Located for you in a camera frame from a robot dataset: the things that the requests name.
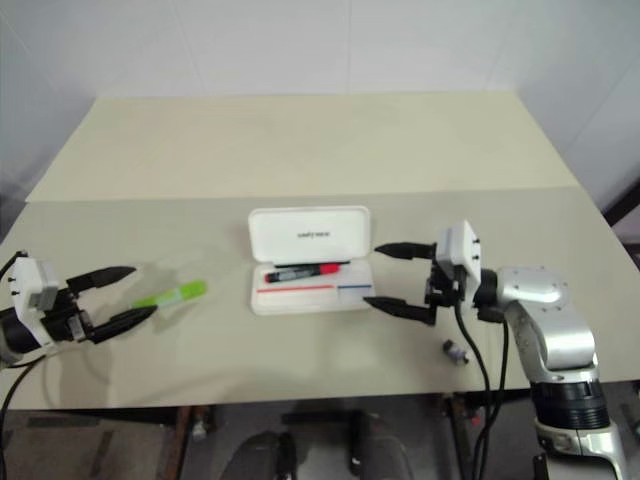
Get red marker with black barrel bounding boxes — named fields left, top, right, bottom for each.
left=263, top=262, right=343, bottom=284

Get small dark marker cap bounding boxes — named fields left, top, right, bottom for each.
left=443, top=339, right=471, bottom=366

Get green marker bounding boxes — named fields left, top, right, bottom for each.
left=130, top=280, right=208, bottom=310

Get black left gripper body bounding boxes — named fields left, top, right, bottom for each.
left=41, top=288, right=97, bottom=347

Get white plastic pencil case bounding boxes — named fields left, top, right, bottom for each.
left=247, top=203, right=377, bottom=317

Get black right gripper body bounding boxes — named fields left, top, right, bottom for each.
left=423, top=258, right=474, bottom=310

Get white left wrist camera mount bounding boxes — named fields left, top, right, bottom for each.
left=8, top=256, right=61, bottom=347

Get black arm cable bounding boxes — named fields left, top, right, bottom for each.
left=478, top=307, right=512, bottom=426
left=0, top=345, right=57, bottom=480
left=453, top=299, right=492, bottom=480

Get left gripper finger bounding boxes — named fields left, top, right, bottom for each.
left=91, top=306, right=159, bottom=347
left=66, top=266, right=138, bottom=297

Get dark rounded shape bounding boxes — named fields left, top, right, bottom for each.
left=233, top=430, right=297, bottom=480

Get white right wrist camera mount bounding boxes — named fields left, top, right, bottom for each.
left=433, top=219, right=484, bottom=307

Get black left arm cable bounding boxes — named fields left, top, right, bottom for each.
left=0, top=345, right=57, bottom=480

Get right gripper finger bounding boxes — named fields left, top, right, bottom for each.
left=363, top=295, right=437, bottom=328
left=374, top=241, right=441, bottom=262

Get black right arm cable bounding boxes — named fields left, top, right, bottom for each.
left=478, top=307, right=512, bottom=426
left=453, top=299, right=492, bottom=480

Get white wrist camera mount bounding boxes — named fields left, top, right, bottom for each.
left=8, top=256, right=61, bottom=347
left=433, top=219, right=484, bottom=307

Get rusty metal table leg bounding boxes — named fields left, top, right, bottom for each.
left=167, top=405, right=211, bottom=480
left=442, top=393, right=484, bottom=480

